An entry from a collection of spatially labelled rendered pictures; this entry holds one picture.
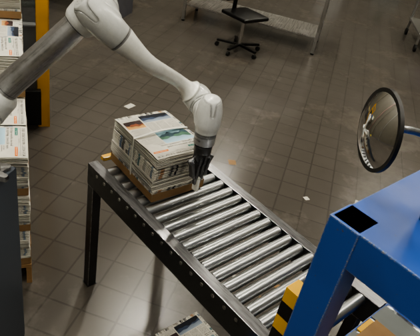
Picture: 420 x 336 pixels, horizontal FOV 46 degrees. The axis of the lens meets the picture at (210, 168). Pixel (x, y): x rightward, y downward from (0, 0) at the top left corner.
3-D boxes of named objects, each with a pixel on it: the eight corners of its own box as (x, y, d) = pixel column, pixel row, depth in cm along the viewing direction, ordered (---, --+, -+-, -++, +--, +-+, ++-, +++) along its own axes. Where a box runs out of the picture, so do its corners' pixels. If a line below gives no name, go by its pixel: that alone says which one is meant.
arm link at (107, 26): (134, 30, 166) (131, 16, 176) (92, -10, 156) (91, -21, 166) (107, 57, 169) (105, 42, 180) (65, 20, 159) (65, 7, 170)
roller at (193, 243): (175, 250, 205) (176, 241, 202) (254, 215, 234) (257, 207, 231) (182, 257, 202) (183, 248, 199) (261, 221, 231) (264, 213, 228)
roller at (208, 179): (139, 207, 218) (135, 212, 222) (219, 179, 247) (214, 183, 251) (134, 197, 220) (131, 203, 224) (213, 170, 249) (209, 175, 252)
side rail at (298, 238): (169, 158, 274) (171, 140, 268) (177, 156, 278) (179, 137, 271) (369, 328, 197) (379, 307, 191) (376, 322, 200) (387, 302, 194)
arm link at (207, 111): (221, 138, 199) (214, 122, 209) (229, 103, 190) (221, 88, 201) (195, 137, 196) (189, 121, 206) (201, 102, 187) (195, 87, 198)
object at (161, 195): (133, 183, 229) (133, 175, 226) (183, 169, 245) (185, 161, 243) (151, 203, 219) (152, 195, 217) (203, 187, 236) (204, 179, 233)
